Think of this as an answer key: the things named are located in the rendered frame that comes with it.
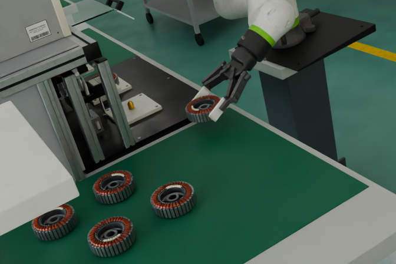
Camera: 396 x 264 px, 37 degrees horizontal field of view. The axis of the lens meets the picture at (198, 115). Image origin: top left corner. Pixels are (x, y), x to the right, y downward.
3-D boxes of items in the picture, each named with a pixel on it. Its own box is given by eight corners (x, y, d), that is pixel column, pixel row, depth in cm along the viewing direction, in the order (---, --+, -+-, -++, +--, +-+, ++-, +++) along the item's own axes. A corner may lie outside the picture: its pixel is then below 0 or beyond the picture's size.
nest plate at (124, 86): (116, 77, 226) (115, 74, 225) (132, 88, 214) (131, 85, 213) (80, 93, 221) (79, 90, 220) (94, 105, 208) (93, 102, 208)
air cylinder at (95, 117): (96, 122, 196) (91, 108, 194) (104, 130, 190) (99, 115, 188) (82, 129, 195) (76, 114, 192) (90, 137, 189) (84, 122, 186)
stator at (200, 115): (212, 101, 185) (209, 90, 183) (231, 111, 176) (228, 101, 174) (181, 116, 181) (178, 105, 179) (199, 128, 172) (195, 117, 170)
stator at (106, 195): (124, 206, 155) (119, 195, 153) (88, 203, 160) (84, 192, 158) (143, 180, 163) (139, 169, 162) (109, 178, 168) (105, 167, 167)
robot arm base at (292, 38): (308, 15, 235) (305, 1, 232) (336, 21, 224) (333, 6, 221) (258, 44, 226) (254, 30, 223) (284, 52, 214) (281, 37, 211)
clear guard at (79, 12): (108, 7, 225) (104, -8, 222) (134, 19, 205) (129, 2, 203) (26, 39, 213) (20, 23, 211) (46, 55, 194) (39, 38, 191)
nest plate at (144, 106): (142, 95, 206) (142, 92, 206) (162, 109, 194) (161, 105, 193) (104, 113, 201) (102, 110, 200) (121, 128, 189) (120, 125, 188)
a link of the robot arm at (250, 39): (240, 24, 180) (257, 30, 172) (263, 48, 186) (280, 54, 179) (228, 40, 179) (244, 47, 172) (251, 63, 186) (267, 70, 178)
